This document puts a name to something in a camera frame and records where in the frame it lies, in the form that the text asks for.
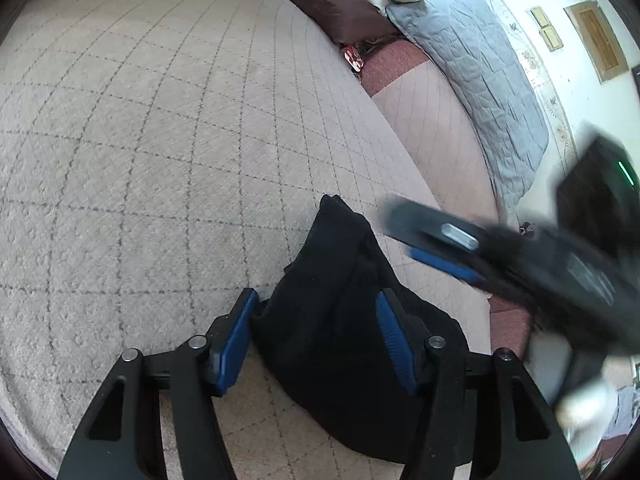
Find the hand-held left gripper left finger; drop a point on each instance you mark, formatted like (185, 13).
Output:
(233, 345)

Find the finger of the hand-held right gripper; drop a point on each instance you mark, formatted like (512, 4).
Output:
(430, 227)
(445, 265)

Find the black pants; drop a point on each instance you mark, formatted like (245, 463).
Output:
(345, 320)

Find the red and white packet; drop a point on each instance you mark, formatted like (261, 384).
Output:
(354, 56)

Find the small wooden wall plaque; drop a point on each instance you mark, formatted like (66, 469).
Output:
(551, 37)
(540, 16)

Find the beige quilted bed cover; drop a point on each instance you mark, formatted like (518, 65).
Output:
(200, 160)

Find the wooden wall frame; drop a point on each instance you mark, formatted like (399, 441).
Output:
(596, 40)

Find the grey quilted blanket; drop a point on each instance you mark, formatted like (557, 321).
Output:
(480, 90)

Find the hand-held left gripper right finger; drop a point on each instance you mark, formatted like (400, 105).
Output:
(397, 342)

